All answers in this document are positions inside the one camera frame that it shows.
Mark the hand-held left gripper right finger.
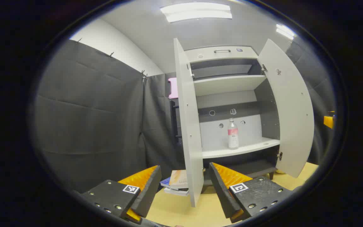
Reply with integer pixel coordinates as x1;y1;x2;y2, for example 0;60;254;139
209;162;293;224

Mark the clear plastic bottle pink label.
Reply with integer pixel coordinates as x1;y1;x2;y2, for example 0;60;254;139
228;118;239;149

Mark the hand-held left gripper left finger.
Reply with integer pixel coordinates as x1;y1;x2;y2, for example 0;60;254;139
80;165;162;223

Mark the black backdrop cloth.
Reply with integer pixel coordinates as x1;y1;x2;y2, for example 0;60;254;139
32;39;336;193

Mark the grey cabinet drawer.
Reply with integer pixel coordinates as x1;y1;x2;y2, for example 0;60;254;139
185;46;258;63

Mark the grey cabinet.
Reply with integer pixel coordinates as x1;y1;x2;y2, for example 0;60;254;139
183;46;281;193

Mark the tan cover book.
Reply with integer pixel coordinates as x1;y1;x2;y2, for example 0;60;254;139
169;170;189;189

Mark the white book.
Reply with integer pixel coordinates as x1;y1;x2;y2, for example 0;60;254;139
164;188;190;196

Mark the grey cabinet door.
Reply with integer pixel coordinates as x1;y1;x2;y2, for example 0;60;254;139
170;38;205;208
257;38;315;178

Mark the ceiling light panel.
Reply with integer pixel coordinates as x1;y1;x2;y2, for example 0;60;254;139
275;24;296;40
160;3;233;23

